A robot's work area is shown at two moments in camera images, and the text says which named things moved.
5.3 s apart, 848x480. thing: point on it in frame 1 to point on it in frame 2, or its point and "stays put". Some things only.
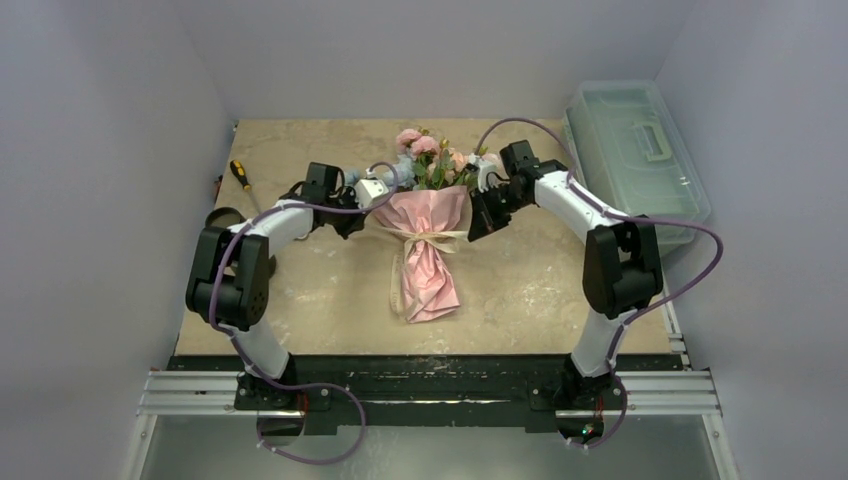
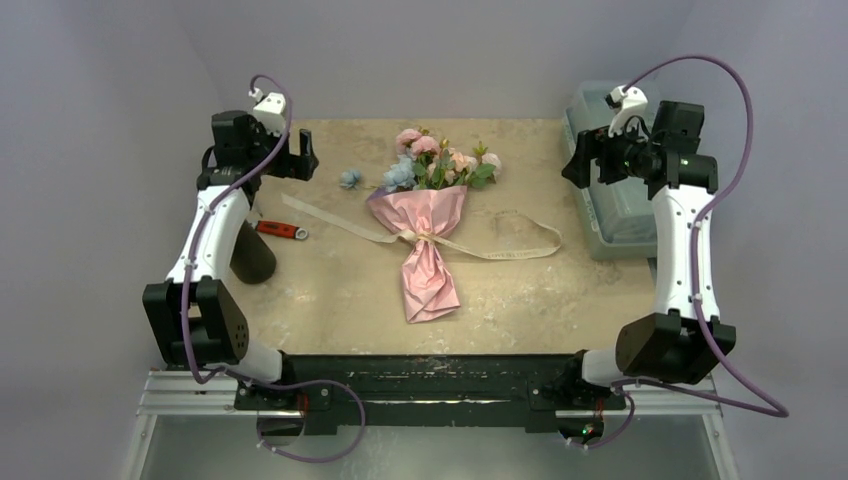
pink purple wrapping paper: (429, 190) stays put
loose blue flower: (351, 176) stays put
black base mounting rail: (431, 390) stays put
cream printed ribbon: (445, 240) to (429, 238)
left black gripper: (356, 223) to (295, 166)
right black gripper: (485, 211) to (589, 158)
